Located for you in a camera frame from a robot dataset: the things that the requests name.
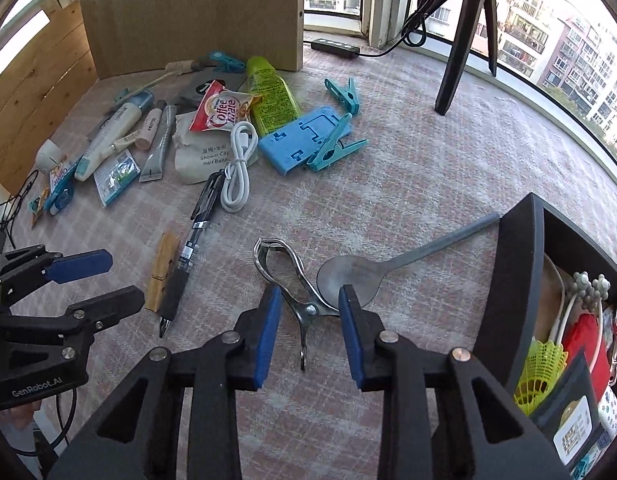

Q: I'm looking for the grey flower toy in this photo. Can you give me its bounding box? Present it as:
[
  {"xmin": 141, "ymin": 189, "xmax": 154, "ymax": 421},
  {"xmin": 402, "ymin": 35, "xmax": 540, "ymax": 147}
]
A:
[{"xmin": 568, "ymin": 271, "xmax": 612, "ymax": 307}]

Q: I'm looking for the cardboard board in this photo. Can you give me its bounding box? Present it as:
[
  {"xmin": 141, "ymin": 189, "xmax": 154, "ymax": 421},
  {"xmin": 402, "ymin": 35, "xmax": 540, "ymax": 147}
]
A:
[{"xmin": 77, "ymin": 0, "xmax": 306, "ymax": 81}]

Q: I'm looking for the teal clothespin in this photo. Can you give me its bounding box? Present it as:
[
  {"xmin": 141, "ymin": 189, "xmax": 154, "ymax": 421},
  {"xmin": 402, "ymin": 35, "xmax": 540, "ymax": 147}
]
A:
[
  {"xmin": 208, "ymin": 51, "xmax": 247, "ymax": 73},
  {"xmin": 324, "ymin": 78, "xmax": 361, "ymax": 115},
  {"xmin": 306, "ymin": 112, "xmax": 369, "ymax": 172}
]

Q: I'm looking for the blue wipe packet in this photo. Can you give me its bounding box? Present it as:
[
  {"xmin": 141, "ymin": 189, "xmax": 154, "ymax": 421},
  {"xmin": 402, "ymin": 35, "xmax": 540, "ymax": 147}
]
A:
[{"xmin": 93, "ymin": 150, "xmax": 142, "ymax": 208}]

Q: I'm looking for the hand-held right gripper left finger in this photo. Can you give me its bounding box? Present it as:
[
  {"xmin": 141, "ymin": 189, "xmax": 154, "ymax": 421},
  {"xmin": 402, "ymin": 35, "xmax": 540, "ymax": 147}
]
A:
[{"xmin": 48, "ymin": 286, "xmax": 284, "ymax": 480}]

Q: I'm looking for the wooden clothespin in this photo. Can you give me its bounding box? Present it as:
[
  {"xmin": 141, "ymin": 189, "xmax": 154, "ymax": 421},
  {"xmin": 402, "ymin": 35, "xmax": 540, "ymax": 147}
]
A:
[{"xmin": 144, "ymin": 231, "xmax": 180, "ymax": 312}]

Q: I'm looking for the black tripod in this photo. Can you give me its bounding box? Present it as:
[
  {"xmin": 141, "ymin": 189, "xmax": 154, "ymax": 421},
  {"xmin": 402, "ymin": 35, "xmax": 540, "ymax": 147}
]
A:
[{"xmin": 435, "ymin": 0, "xmax": 500, "ymax": 116}]

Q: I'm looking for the black gel pen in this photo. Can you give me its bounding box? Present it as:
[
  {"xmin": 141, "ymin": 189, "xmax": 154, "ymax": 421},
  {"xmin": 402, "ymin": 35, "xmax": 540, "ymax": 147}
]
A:
[{"xmin": 158, "ymin": 170, "xmax": 226, "ymax": 339}]

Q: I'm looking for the wooden panel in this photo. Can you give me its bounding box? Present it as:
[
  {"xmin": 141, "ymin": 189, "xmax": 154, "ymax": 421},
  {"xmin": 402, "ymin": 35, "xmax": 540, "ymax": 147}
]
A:
[{"xmin": 0, "ymin": 0, "xmax": 100, "ymax": 196}]

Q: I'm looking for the silver metal clip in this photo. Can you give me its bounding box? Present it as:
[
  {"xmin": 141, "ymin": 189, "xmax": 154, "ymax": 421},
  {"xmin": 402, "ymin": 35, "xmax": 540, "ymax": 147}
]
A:
[{"xmin": 253, "ymin": 237, "xmax": 340, "ymax": 372}]

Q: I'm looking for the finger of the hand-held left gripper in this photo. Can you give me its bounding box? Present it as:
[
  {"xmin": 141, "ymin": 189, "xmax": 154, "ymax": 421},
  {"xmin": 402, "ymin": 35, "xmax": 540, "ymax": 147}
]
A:
[
  {"xmin": 0, "ymin": 245, "xmax": 114, "ymax": 307},
  {"xmin": 0, "ymin": 285, "xmax": 146, "ymax": 350}
]

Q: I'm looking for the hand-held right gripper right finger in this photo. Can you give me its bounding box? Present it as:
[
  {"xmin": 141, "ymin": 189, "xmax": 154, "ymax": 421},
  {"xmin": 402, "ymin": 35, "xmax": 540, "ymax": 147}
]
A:
[{"xmin": 338, "ymin": 285, "xmax": 571, "ymax": 480}]

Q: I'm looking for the white USB cable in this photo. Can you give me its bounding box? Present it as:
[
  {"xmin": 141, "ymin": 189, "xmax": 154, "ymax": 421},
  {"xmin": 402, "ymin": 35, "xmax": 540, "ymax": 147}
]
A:
[{"xmin": 220, "ymin": 121, "xmax": 260, "ymax": 214}]

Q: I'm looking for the blue correction tape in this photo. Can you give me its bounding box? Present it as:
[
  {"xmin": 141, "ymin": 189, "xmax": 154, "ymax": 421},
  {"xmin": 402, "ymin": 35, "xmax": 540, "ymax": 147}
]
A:
[{"xmin": 42, "ymin": 157, "xmax": 84, "ymax": 215}]

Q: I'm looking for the green tube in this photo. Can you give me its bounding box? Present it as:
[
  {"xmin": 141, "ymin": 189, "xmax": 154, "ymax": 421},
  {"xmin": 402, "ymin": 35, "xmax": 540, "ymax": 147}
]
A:
[{"xmin": 245, "ymin": 56, "xmax": 302, "ymax": 136}]

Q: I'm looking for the red creamer packet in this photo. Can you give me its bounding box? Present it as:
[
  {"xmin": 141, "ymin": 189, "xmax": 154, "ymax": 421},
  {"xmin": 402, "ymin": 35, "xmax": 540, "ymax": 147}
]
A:
[{"xmin": 189, "ymin": 87, "xmax": 262, "ymax": 133}]

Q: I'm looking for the black power cable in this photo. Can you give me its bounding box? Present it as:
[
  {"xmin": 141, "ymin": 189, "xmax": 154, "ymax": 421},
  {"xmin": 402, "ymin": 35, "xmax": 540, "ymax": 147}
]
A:
[{"xmin": 359, "ymin": 0, "xmax": 436, "ymax": 58}]

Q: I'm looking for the white shower cap packet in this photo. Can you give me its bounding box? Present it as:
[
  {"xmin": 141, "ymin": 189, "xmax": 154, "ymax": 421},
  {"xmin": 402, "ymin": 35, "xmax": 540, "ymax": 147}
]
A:
[{"xmin": 174, "ymin": 110, "xmax": 260, "ymax": 185}]

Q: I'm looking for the red pouch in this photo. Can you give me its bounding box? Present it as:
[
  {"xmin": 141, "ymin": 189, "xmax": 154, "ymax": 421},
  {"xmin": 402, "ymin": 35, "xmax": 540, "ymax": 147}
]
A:
[{"xmin": 562, "ymin": 312, "xmax": 612, "ymax": 402}]

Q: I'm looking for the black storage box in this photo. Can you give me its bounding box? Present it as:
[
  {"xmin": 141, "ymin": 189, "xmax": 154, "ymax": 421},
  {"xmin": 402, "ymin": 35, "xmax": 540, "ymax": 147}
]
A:
[{"xmin": 475, "ymin": 192, "xmax": 617, "ymax": 480}]

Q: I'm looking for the small pink bottle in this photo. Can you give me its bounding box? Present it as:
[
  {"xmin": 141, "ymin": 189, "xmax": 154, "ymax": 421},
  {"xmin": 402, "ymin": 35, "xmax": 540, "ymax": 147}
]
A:
[{"xmin": 135, "ymin": 101, "xmax": 168, "ymax": 150}]

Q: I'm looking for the blue phone stand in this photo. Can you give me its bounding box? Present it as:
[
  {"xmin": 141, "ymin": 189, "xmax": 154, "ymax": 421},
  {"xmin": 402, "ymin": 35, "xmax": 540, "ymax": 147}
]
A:
[{"xmin": 258, "ymin": 105, "xmax": 354, "ymax": 177}]

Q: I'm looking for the grey tube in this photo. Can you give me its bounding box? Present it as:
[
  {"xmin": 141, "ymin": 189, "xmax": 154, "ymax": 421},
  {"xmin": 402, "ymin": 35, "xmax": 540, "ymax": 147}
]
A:
[{"xmin": 139, "ymin": 105, "xmax": 178, "ymax": 183}]

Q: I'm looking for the metal spoon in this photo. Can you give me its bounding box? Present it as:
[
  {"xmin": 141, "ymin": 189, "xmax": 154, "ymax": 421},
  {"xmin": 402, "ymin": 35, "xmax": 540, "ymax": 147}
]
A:
[{"xmin": 317, "ymin": 212, "xmax": 501, "ymax": 311}]

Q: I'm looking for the white bottle with blue cap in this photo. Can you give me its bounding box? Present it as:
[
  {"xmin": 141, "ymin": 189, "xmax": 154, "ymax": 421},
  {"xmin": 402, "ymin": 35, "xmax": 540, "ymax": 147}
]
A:
[{"xmin": 74, "ymin": 90, "xmax": 155, "ymax": 182}]

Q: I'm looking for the wooden handled brush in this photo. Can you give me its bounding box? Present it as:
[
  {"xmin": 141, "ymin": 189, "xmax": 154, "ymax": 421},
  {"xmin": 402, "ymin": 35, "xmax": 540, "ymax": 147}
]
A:
[{"xmin": 111, "ymin": 59, "xmax": 212, "ymax": 103}]

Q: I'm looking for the black power strip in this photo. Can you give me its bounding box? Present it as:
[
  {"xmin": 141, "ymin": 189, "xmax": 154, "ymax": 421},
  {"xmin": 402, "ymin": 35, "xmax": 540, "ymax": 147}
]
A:
[{"xmin": 311, "ymin": 37, "xmax": 362, "ymax": 59}]

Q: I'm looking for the black sachet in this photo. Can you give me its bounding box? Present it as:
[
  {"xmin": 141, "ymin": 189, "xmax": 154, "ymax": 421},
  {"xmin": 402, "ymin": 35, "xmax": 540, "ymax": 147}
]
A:
[{"xmin": 187, "ymin": 77, "xmax": 247, "ymax": 107}]

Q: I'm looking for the small snack packet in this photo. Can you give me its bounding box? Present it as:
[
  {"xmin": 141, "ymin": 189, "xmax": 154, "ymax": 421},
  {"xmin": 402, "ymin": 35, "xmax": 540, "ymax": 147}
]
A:
[{"xmin": 29, "ymin": 187, "xmax": 50, "ymax": 228}]

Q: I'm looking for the yellow-green shuttlecock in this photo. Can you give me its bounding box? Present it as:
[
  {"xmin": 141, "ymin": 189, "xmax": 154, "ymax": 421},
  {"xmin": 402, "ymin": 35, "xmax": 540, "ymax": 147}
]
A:
[{"xmin": 513, "ymin": 338, "xmax": 569, "ymax": 416}]

